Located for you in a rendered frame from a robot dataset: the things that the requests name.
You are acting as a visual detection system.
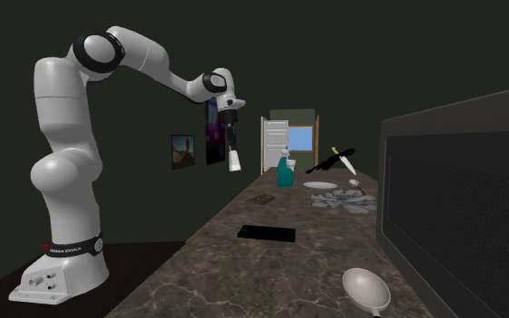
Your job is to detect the large black microwave oven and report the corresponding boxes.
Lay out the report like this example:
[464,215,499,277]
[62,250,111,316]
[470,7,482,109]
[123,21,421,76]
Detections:
[375,82,509,318]

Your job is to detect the dark robot stand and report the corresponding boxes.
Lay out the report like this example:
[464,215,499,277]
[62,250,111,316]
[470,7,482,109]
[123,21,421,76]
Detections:
[0,240,188,318]

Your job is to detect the tall purple wall picture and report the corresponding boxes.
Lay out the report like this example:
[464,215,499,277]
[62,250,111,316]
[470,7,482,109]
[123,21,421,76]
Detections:
[205,98,227,166]

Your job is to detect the white panelled door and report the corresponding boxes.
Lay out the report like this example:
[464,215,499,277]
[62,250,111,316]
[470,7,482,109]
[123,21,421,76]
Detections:
[260,116,290,176]

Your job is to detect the small grey ladle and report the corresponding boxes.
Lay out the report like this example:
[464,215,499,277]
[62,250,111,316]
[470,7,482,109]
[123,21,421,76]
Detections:
[348,178,367,196]

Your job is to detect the blue window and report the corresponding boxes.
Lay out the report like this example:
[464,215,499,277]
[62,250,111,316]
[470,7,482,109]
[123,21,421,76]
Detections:
[287,125,315,153]

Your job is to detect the teal spray bottle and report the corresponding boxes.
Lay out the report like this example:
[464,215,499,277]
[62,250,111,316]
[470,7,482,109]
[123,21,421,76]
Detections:
[276,149,296,188]

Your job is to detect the white plate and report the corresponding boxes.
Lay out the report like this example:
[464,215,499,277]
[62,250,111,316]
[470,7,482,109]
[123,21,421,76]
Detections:
[302,181,339,191]

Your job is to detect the yellow-handled kitchen knife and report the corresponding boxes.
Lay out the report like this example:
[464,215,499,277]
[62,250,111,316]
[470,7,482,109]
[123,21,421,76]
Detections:
[331,146,358,176]

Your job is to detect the grey crumpled cloth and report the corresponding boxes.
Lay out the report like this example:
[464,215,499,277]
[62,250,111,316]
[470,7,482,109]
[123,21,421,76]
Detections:
[310,188,378,216]

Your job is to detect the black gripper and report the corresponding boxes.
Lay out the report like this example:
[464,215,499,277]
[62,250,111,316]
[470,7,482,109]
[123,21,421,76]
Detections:
[218,108,242,173]

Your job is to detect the black flat phone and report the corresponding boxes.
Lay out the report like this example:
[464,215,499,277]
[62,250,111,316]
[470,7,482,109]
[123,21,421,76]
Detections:
[236,224,297,244]

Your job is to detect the small framed landscape wall picture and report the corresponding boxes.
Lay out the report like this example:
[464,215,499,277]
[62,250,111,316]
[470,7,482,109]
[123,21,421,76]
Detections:
[171,134,195,171]

